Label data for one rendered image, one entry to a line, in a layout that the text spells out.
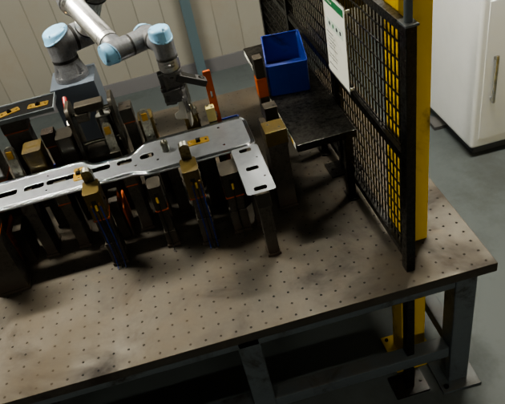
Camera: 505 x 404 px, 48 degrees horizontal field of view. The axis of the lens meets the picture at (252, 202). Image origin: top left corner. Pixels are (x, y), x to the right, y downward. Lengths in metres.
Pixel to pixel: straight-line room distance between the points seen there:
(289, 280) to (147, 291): 0.51
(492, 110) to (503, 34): 0.44
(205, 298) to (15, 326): 0.69
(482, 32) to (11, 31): 3.40
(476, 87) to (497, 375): 1.57
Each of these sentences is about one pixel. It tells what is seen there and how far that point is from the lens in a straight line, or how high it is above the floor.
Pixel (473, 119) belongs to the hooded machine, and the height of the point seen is 0.27.
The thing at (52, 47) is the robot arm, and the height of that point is 1.27.
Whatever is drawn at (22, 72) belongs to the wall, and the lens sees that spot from 5.05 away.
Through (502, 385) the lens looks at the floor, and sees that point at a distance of 2.58.
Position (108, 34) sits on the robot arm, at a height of 1.46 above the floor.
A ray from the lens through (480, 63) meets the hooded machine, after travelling 3.32.
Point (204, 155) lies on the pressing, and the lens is 2.10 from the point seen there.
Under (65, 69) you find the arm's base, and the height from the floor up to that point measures 1.17.
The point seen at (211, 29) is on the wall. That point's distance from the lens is 4.91.
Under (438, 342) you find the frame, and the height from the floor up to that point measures 0.23.
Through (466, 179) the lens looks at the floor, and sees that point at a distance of 3.47.
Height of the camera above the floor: 2.14
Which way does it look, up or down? 39 degrees down
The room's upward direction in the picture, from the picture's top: 13 degrees counter-clockwise
